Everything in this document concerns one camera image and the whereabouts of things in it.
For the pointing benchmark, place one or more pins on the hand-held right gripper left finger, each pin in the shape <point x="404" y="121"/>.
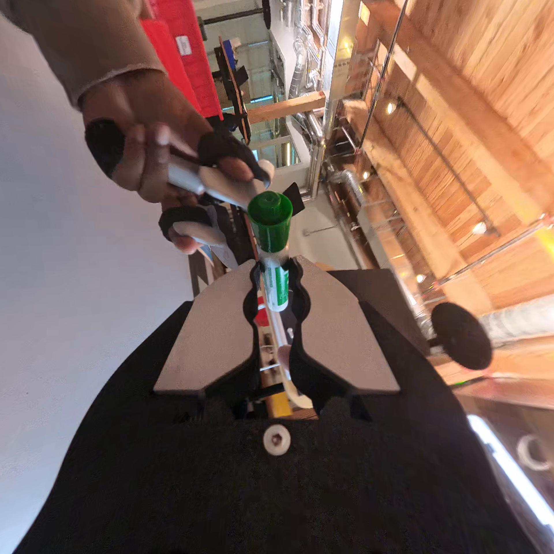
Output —
<point x="207" y="342"/>

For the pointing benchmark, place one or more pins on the green dry erase marker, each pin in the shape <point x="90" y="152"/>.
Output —
<point x="270" y="225"/>

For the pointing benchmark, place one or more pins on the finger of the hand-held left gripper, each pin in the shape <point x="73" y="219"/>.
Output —
<point x="220" y="257"/>
<point x="295" y="199"/>

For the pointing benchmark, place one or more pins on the stacked red plastic bins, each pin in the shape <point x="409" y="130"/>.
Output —
<point x="186" y="52"/>

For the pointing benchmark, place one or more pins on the metal air duct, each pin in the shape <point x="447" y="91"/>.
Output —
<point x="316" y="86"/>

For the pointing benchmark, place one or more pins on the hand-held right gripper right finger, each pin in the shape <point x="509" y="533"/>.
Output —
<point x="346" y="342"/>

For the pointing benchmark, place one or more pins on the person's left hand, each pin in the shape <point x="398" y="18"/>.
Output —
<point x="151" y="130"/>

